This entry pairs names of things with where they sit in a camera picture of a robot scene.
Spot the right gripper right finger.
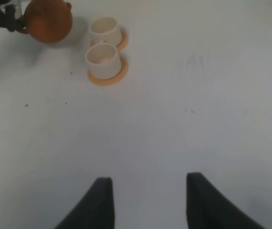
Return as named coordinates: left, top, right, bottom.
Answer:
left=186, top=172, right=263, bottom=229

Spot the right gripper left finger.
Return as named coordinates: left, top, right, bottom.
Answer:
left=56, top=177, right=115, bottom=229

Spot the brown clay teapot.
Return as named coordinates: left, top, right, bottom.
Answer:
left=18, top=0, right=73, bottom=44

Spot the far white teacup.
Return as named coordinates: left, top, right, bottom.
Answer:
left=89, top=17, right=122, bottom=46

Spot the white teacup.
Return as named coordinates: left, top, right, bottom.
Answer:
left=85, top=43, right=122, bottom=80
left=89, top=17, right=122, bottom=46

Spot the near white teacup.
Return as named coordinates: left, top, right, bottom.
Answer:
left=85, top=43, right=122, bottom=80

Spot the far orange coaster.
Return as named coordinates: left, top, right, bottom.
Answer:
left=90, top=29, right=129, bottom=52

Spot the orange coaster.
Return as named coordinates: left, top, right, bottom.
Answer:
left=90, top=29, right=129, bottom=52
left=87, top=57, right=128, bottom=86

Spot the near orange coaster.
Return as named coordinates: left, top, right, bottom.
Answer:
left=87, top=57, right=128, bottom=86

